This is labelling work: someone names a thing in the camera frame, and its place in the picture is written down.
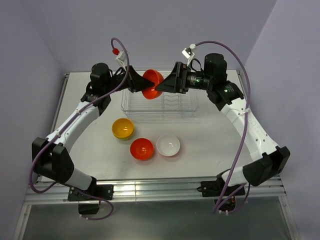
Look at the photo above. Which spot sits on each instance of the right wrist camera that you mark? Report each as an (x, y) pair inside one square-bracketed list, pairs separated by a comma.
[(189, 54)]

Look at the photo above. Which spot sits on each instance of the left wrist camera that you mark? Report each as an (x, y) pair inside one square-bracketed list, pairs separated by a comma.
[(121, 58)]

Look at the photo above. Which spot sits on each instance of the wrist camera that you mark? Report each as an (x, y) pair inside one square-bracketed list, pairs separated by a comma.
[(121, 58), (189, 54)]

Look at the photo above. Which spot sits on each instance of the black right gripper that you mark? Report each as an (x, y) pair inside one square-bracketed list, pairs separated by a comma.
[(176, 81)]

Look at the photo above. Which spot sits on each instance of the orange bowl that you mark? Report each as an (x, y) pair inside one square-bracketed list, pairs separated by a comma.
[(141, 149)]

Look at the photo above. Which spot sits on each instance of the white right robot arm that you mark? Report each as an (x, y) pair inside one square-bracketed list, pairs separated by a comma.
[(268, 158)]

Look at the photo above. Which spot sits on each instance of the white bowl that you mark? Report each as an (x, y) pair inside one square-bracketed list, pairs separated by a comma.
[(168, 145)]

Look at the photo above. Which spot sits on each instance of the aluminium table edge rail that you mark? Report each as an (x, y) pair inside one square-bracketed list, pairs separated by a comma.
[(149, 190)]

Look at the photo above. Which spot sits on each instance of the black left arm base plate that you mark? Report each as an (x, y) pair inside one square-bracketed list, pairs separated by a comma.
[(101, 191)]

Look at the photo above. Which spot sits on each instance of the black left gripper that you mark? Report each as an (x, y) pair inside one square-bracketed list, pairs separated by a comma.
[(136, 83)]

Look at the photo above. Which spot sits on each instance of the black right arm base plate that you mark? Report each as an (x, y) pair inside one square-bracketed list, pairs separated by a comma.
[(214, 188)]

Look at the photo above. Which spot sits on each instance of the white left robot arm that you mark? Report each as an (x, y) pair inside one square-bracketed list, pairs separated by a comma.
[(51, 155)]

